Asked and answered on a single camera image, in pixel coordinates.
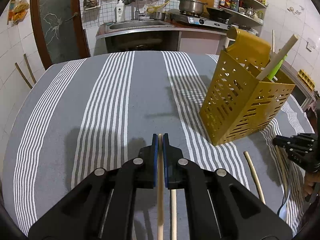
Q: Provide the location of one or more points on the dark wooden framed door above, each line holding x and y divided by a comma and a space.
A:
58, 31

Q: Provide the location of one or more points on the steel gas stove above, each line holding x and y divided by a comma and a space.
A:
199, 21

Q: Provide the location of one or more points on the light blue handled knife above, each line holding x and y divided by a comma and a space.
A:
283, 209

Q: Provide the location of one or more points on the grey white striped tablecloth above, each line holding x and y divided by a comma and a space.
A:
99, 111

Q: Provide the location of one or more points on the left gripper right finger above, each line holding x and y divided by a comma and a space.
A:
219, 206

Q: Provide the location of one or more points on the yellow egg tray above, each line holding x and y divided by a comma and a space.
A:
306, 79

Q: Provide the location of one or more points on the hanging plastic bag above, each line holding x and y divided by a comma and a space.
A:
17, 11

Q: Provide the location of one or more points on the steel cooking pot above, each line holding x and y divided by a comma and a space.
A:
191, 7

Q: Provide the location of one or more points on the wooden chopstick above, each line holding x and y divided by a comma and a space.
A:
273, 42
173, 215
282, 167
278, 57
160, 190
255, 177

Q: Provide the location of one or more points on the corner wall shelf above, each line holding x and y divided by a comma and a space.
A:
244, 12

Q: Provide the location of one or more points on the green handled peeler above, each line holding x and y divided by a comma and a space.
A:
276, 68

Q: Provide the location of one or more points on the white soap bottle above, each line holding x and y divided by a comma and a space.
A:
120, 11

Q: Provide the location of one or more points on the yellow perforated utensil holder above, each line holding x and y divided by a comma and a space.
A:
237, 104

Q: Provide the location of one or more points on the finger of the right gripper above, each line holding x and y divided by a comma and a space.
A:
305, 136
301, 146

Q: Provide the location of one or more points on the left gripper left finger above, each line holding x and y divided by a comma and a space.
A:
102, 205

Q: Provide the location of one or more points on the white wall switch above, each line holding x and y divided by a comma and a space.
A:
310, 45

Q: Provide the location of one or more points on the steel kitchen sink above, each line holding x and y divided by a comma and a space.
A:
137, 24

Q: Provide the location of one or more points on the black wok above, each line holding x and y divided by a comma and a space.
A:
218, 15

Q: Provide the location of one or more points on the person's right hand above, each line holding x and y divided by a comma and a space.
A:
309, 180

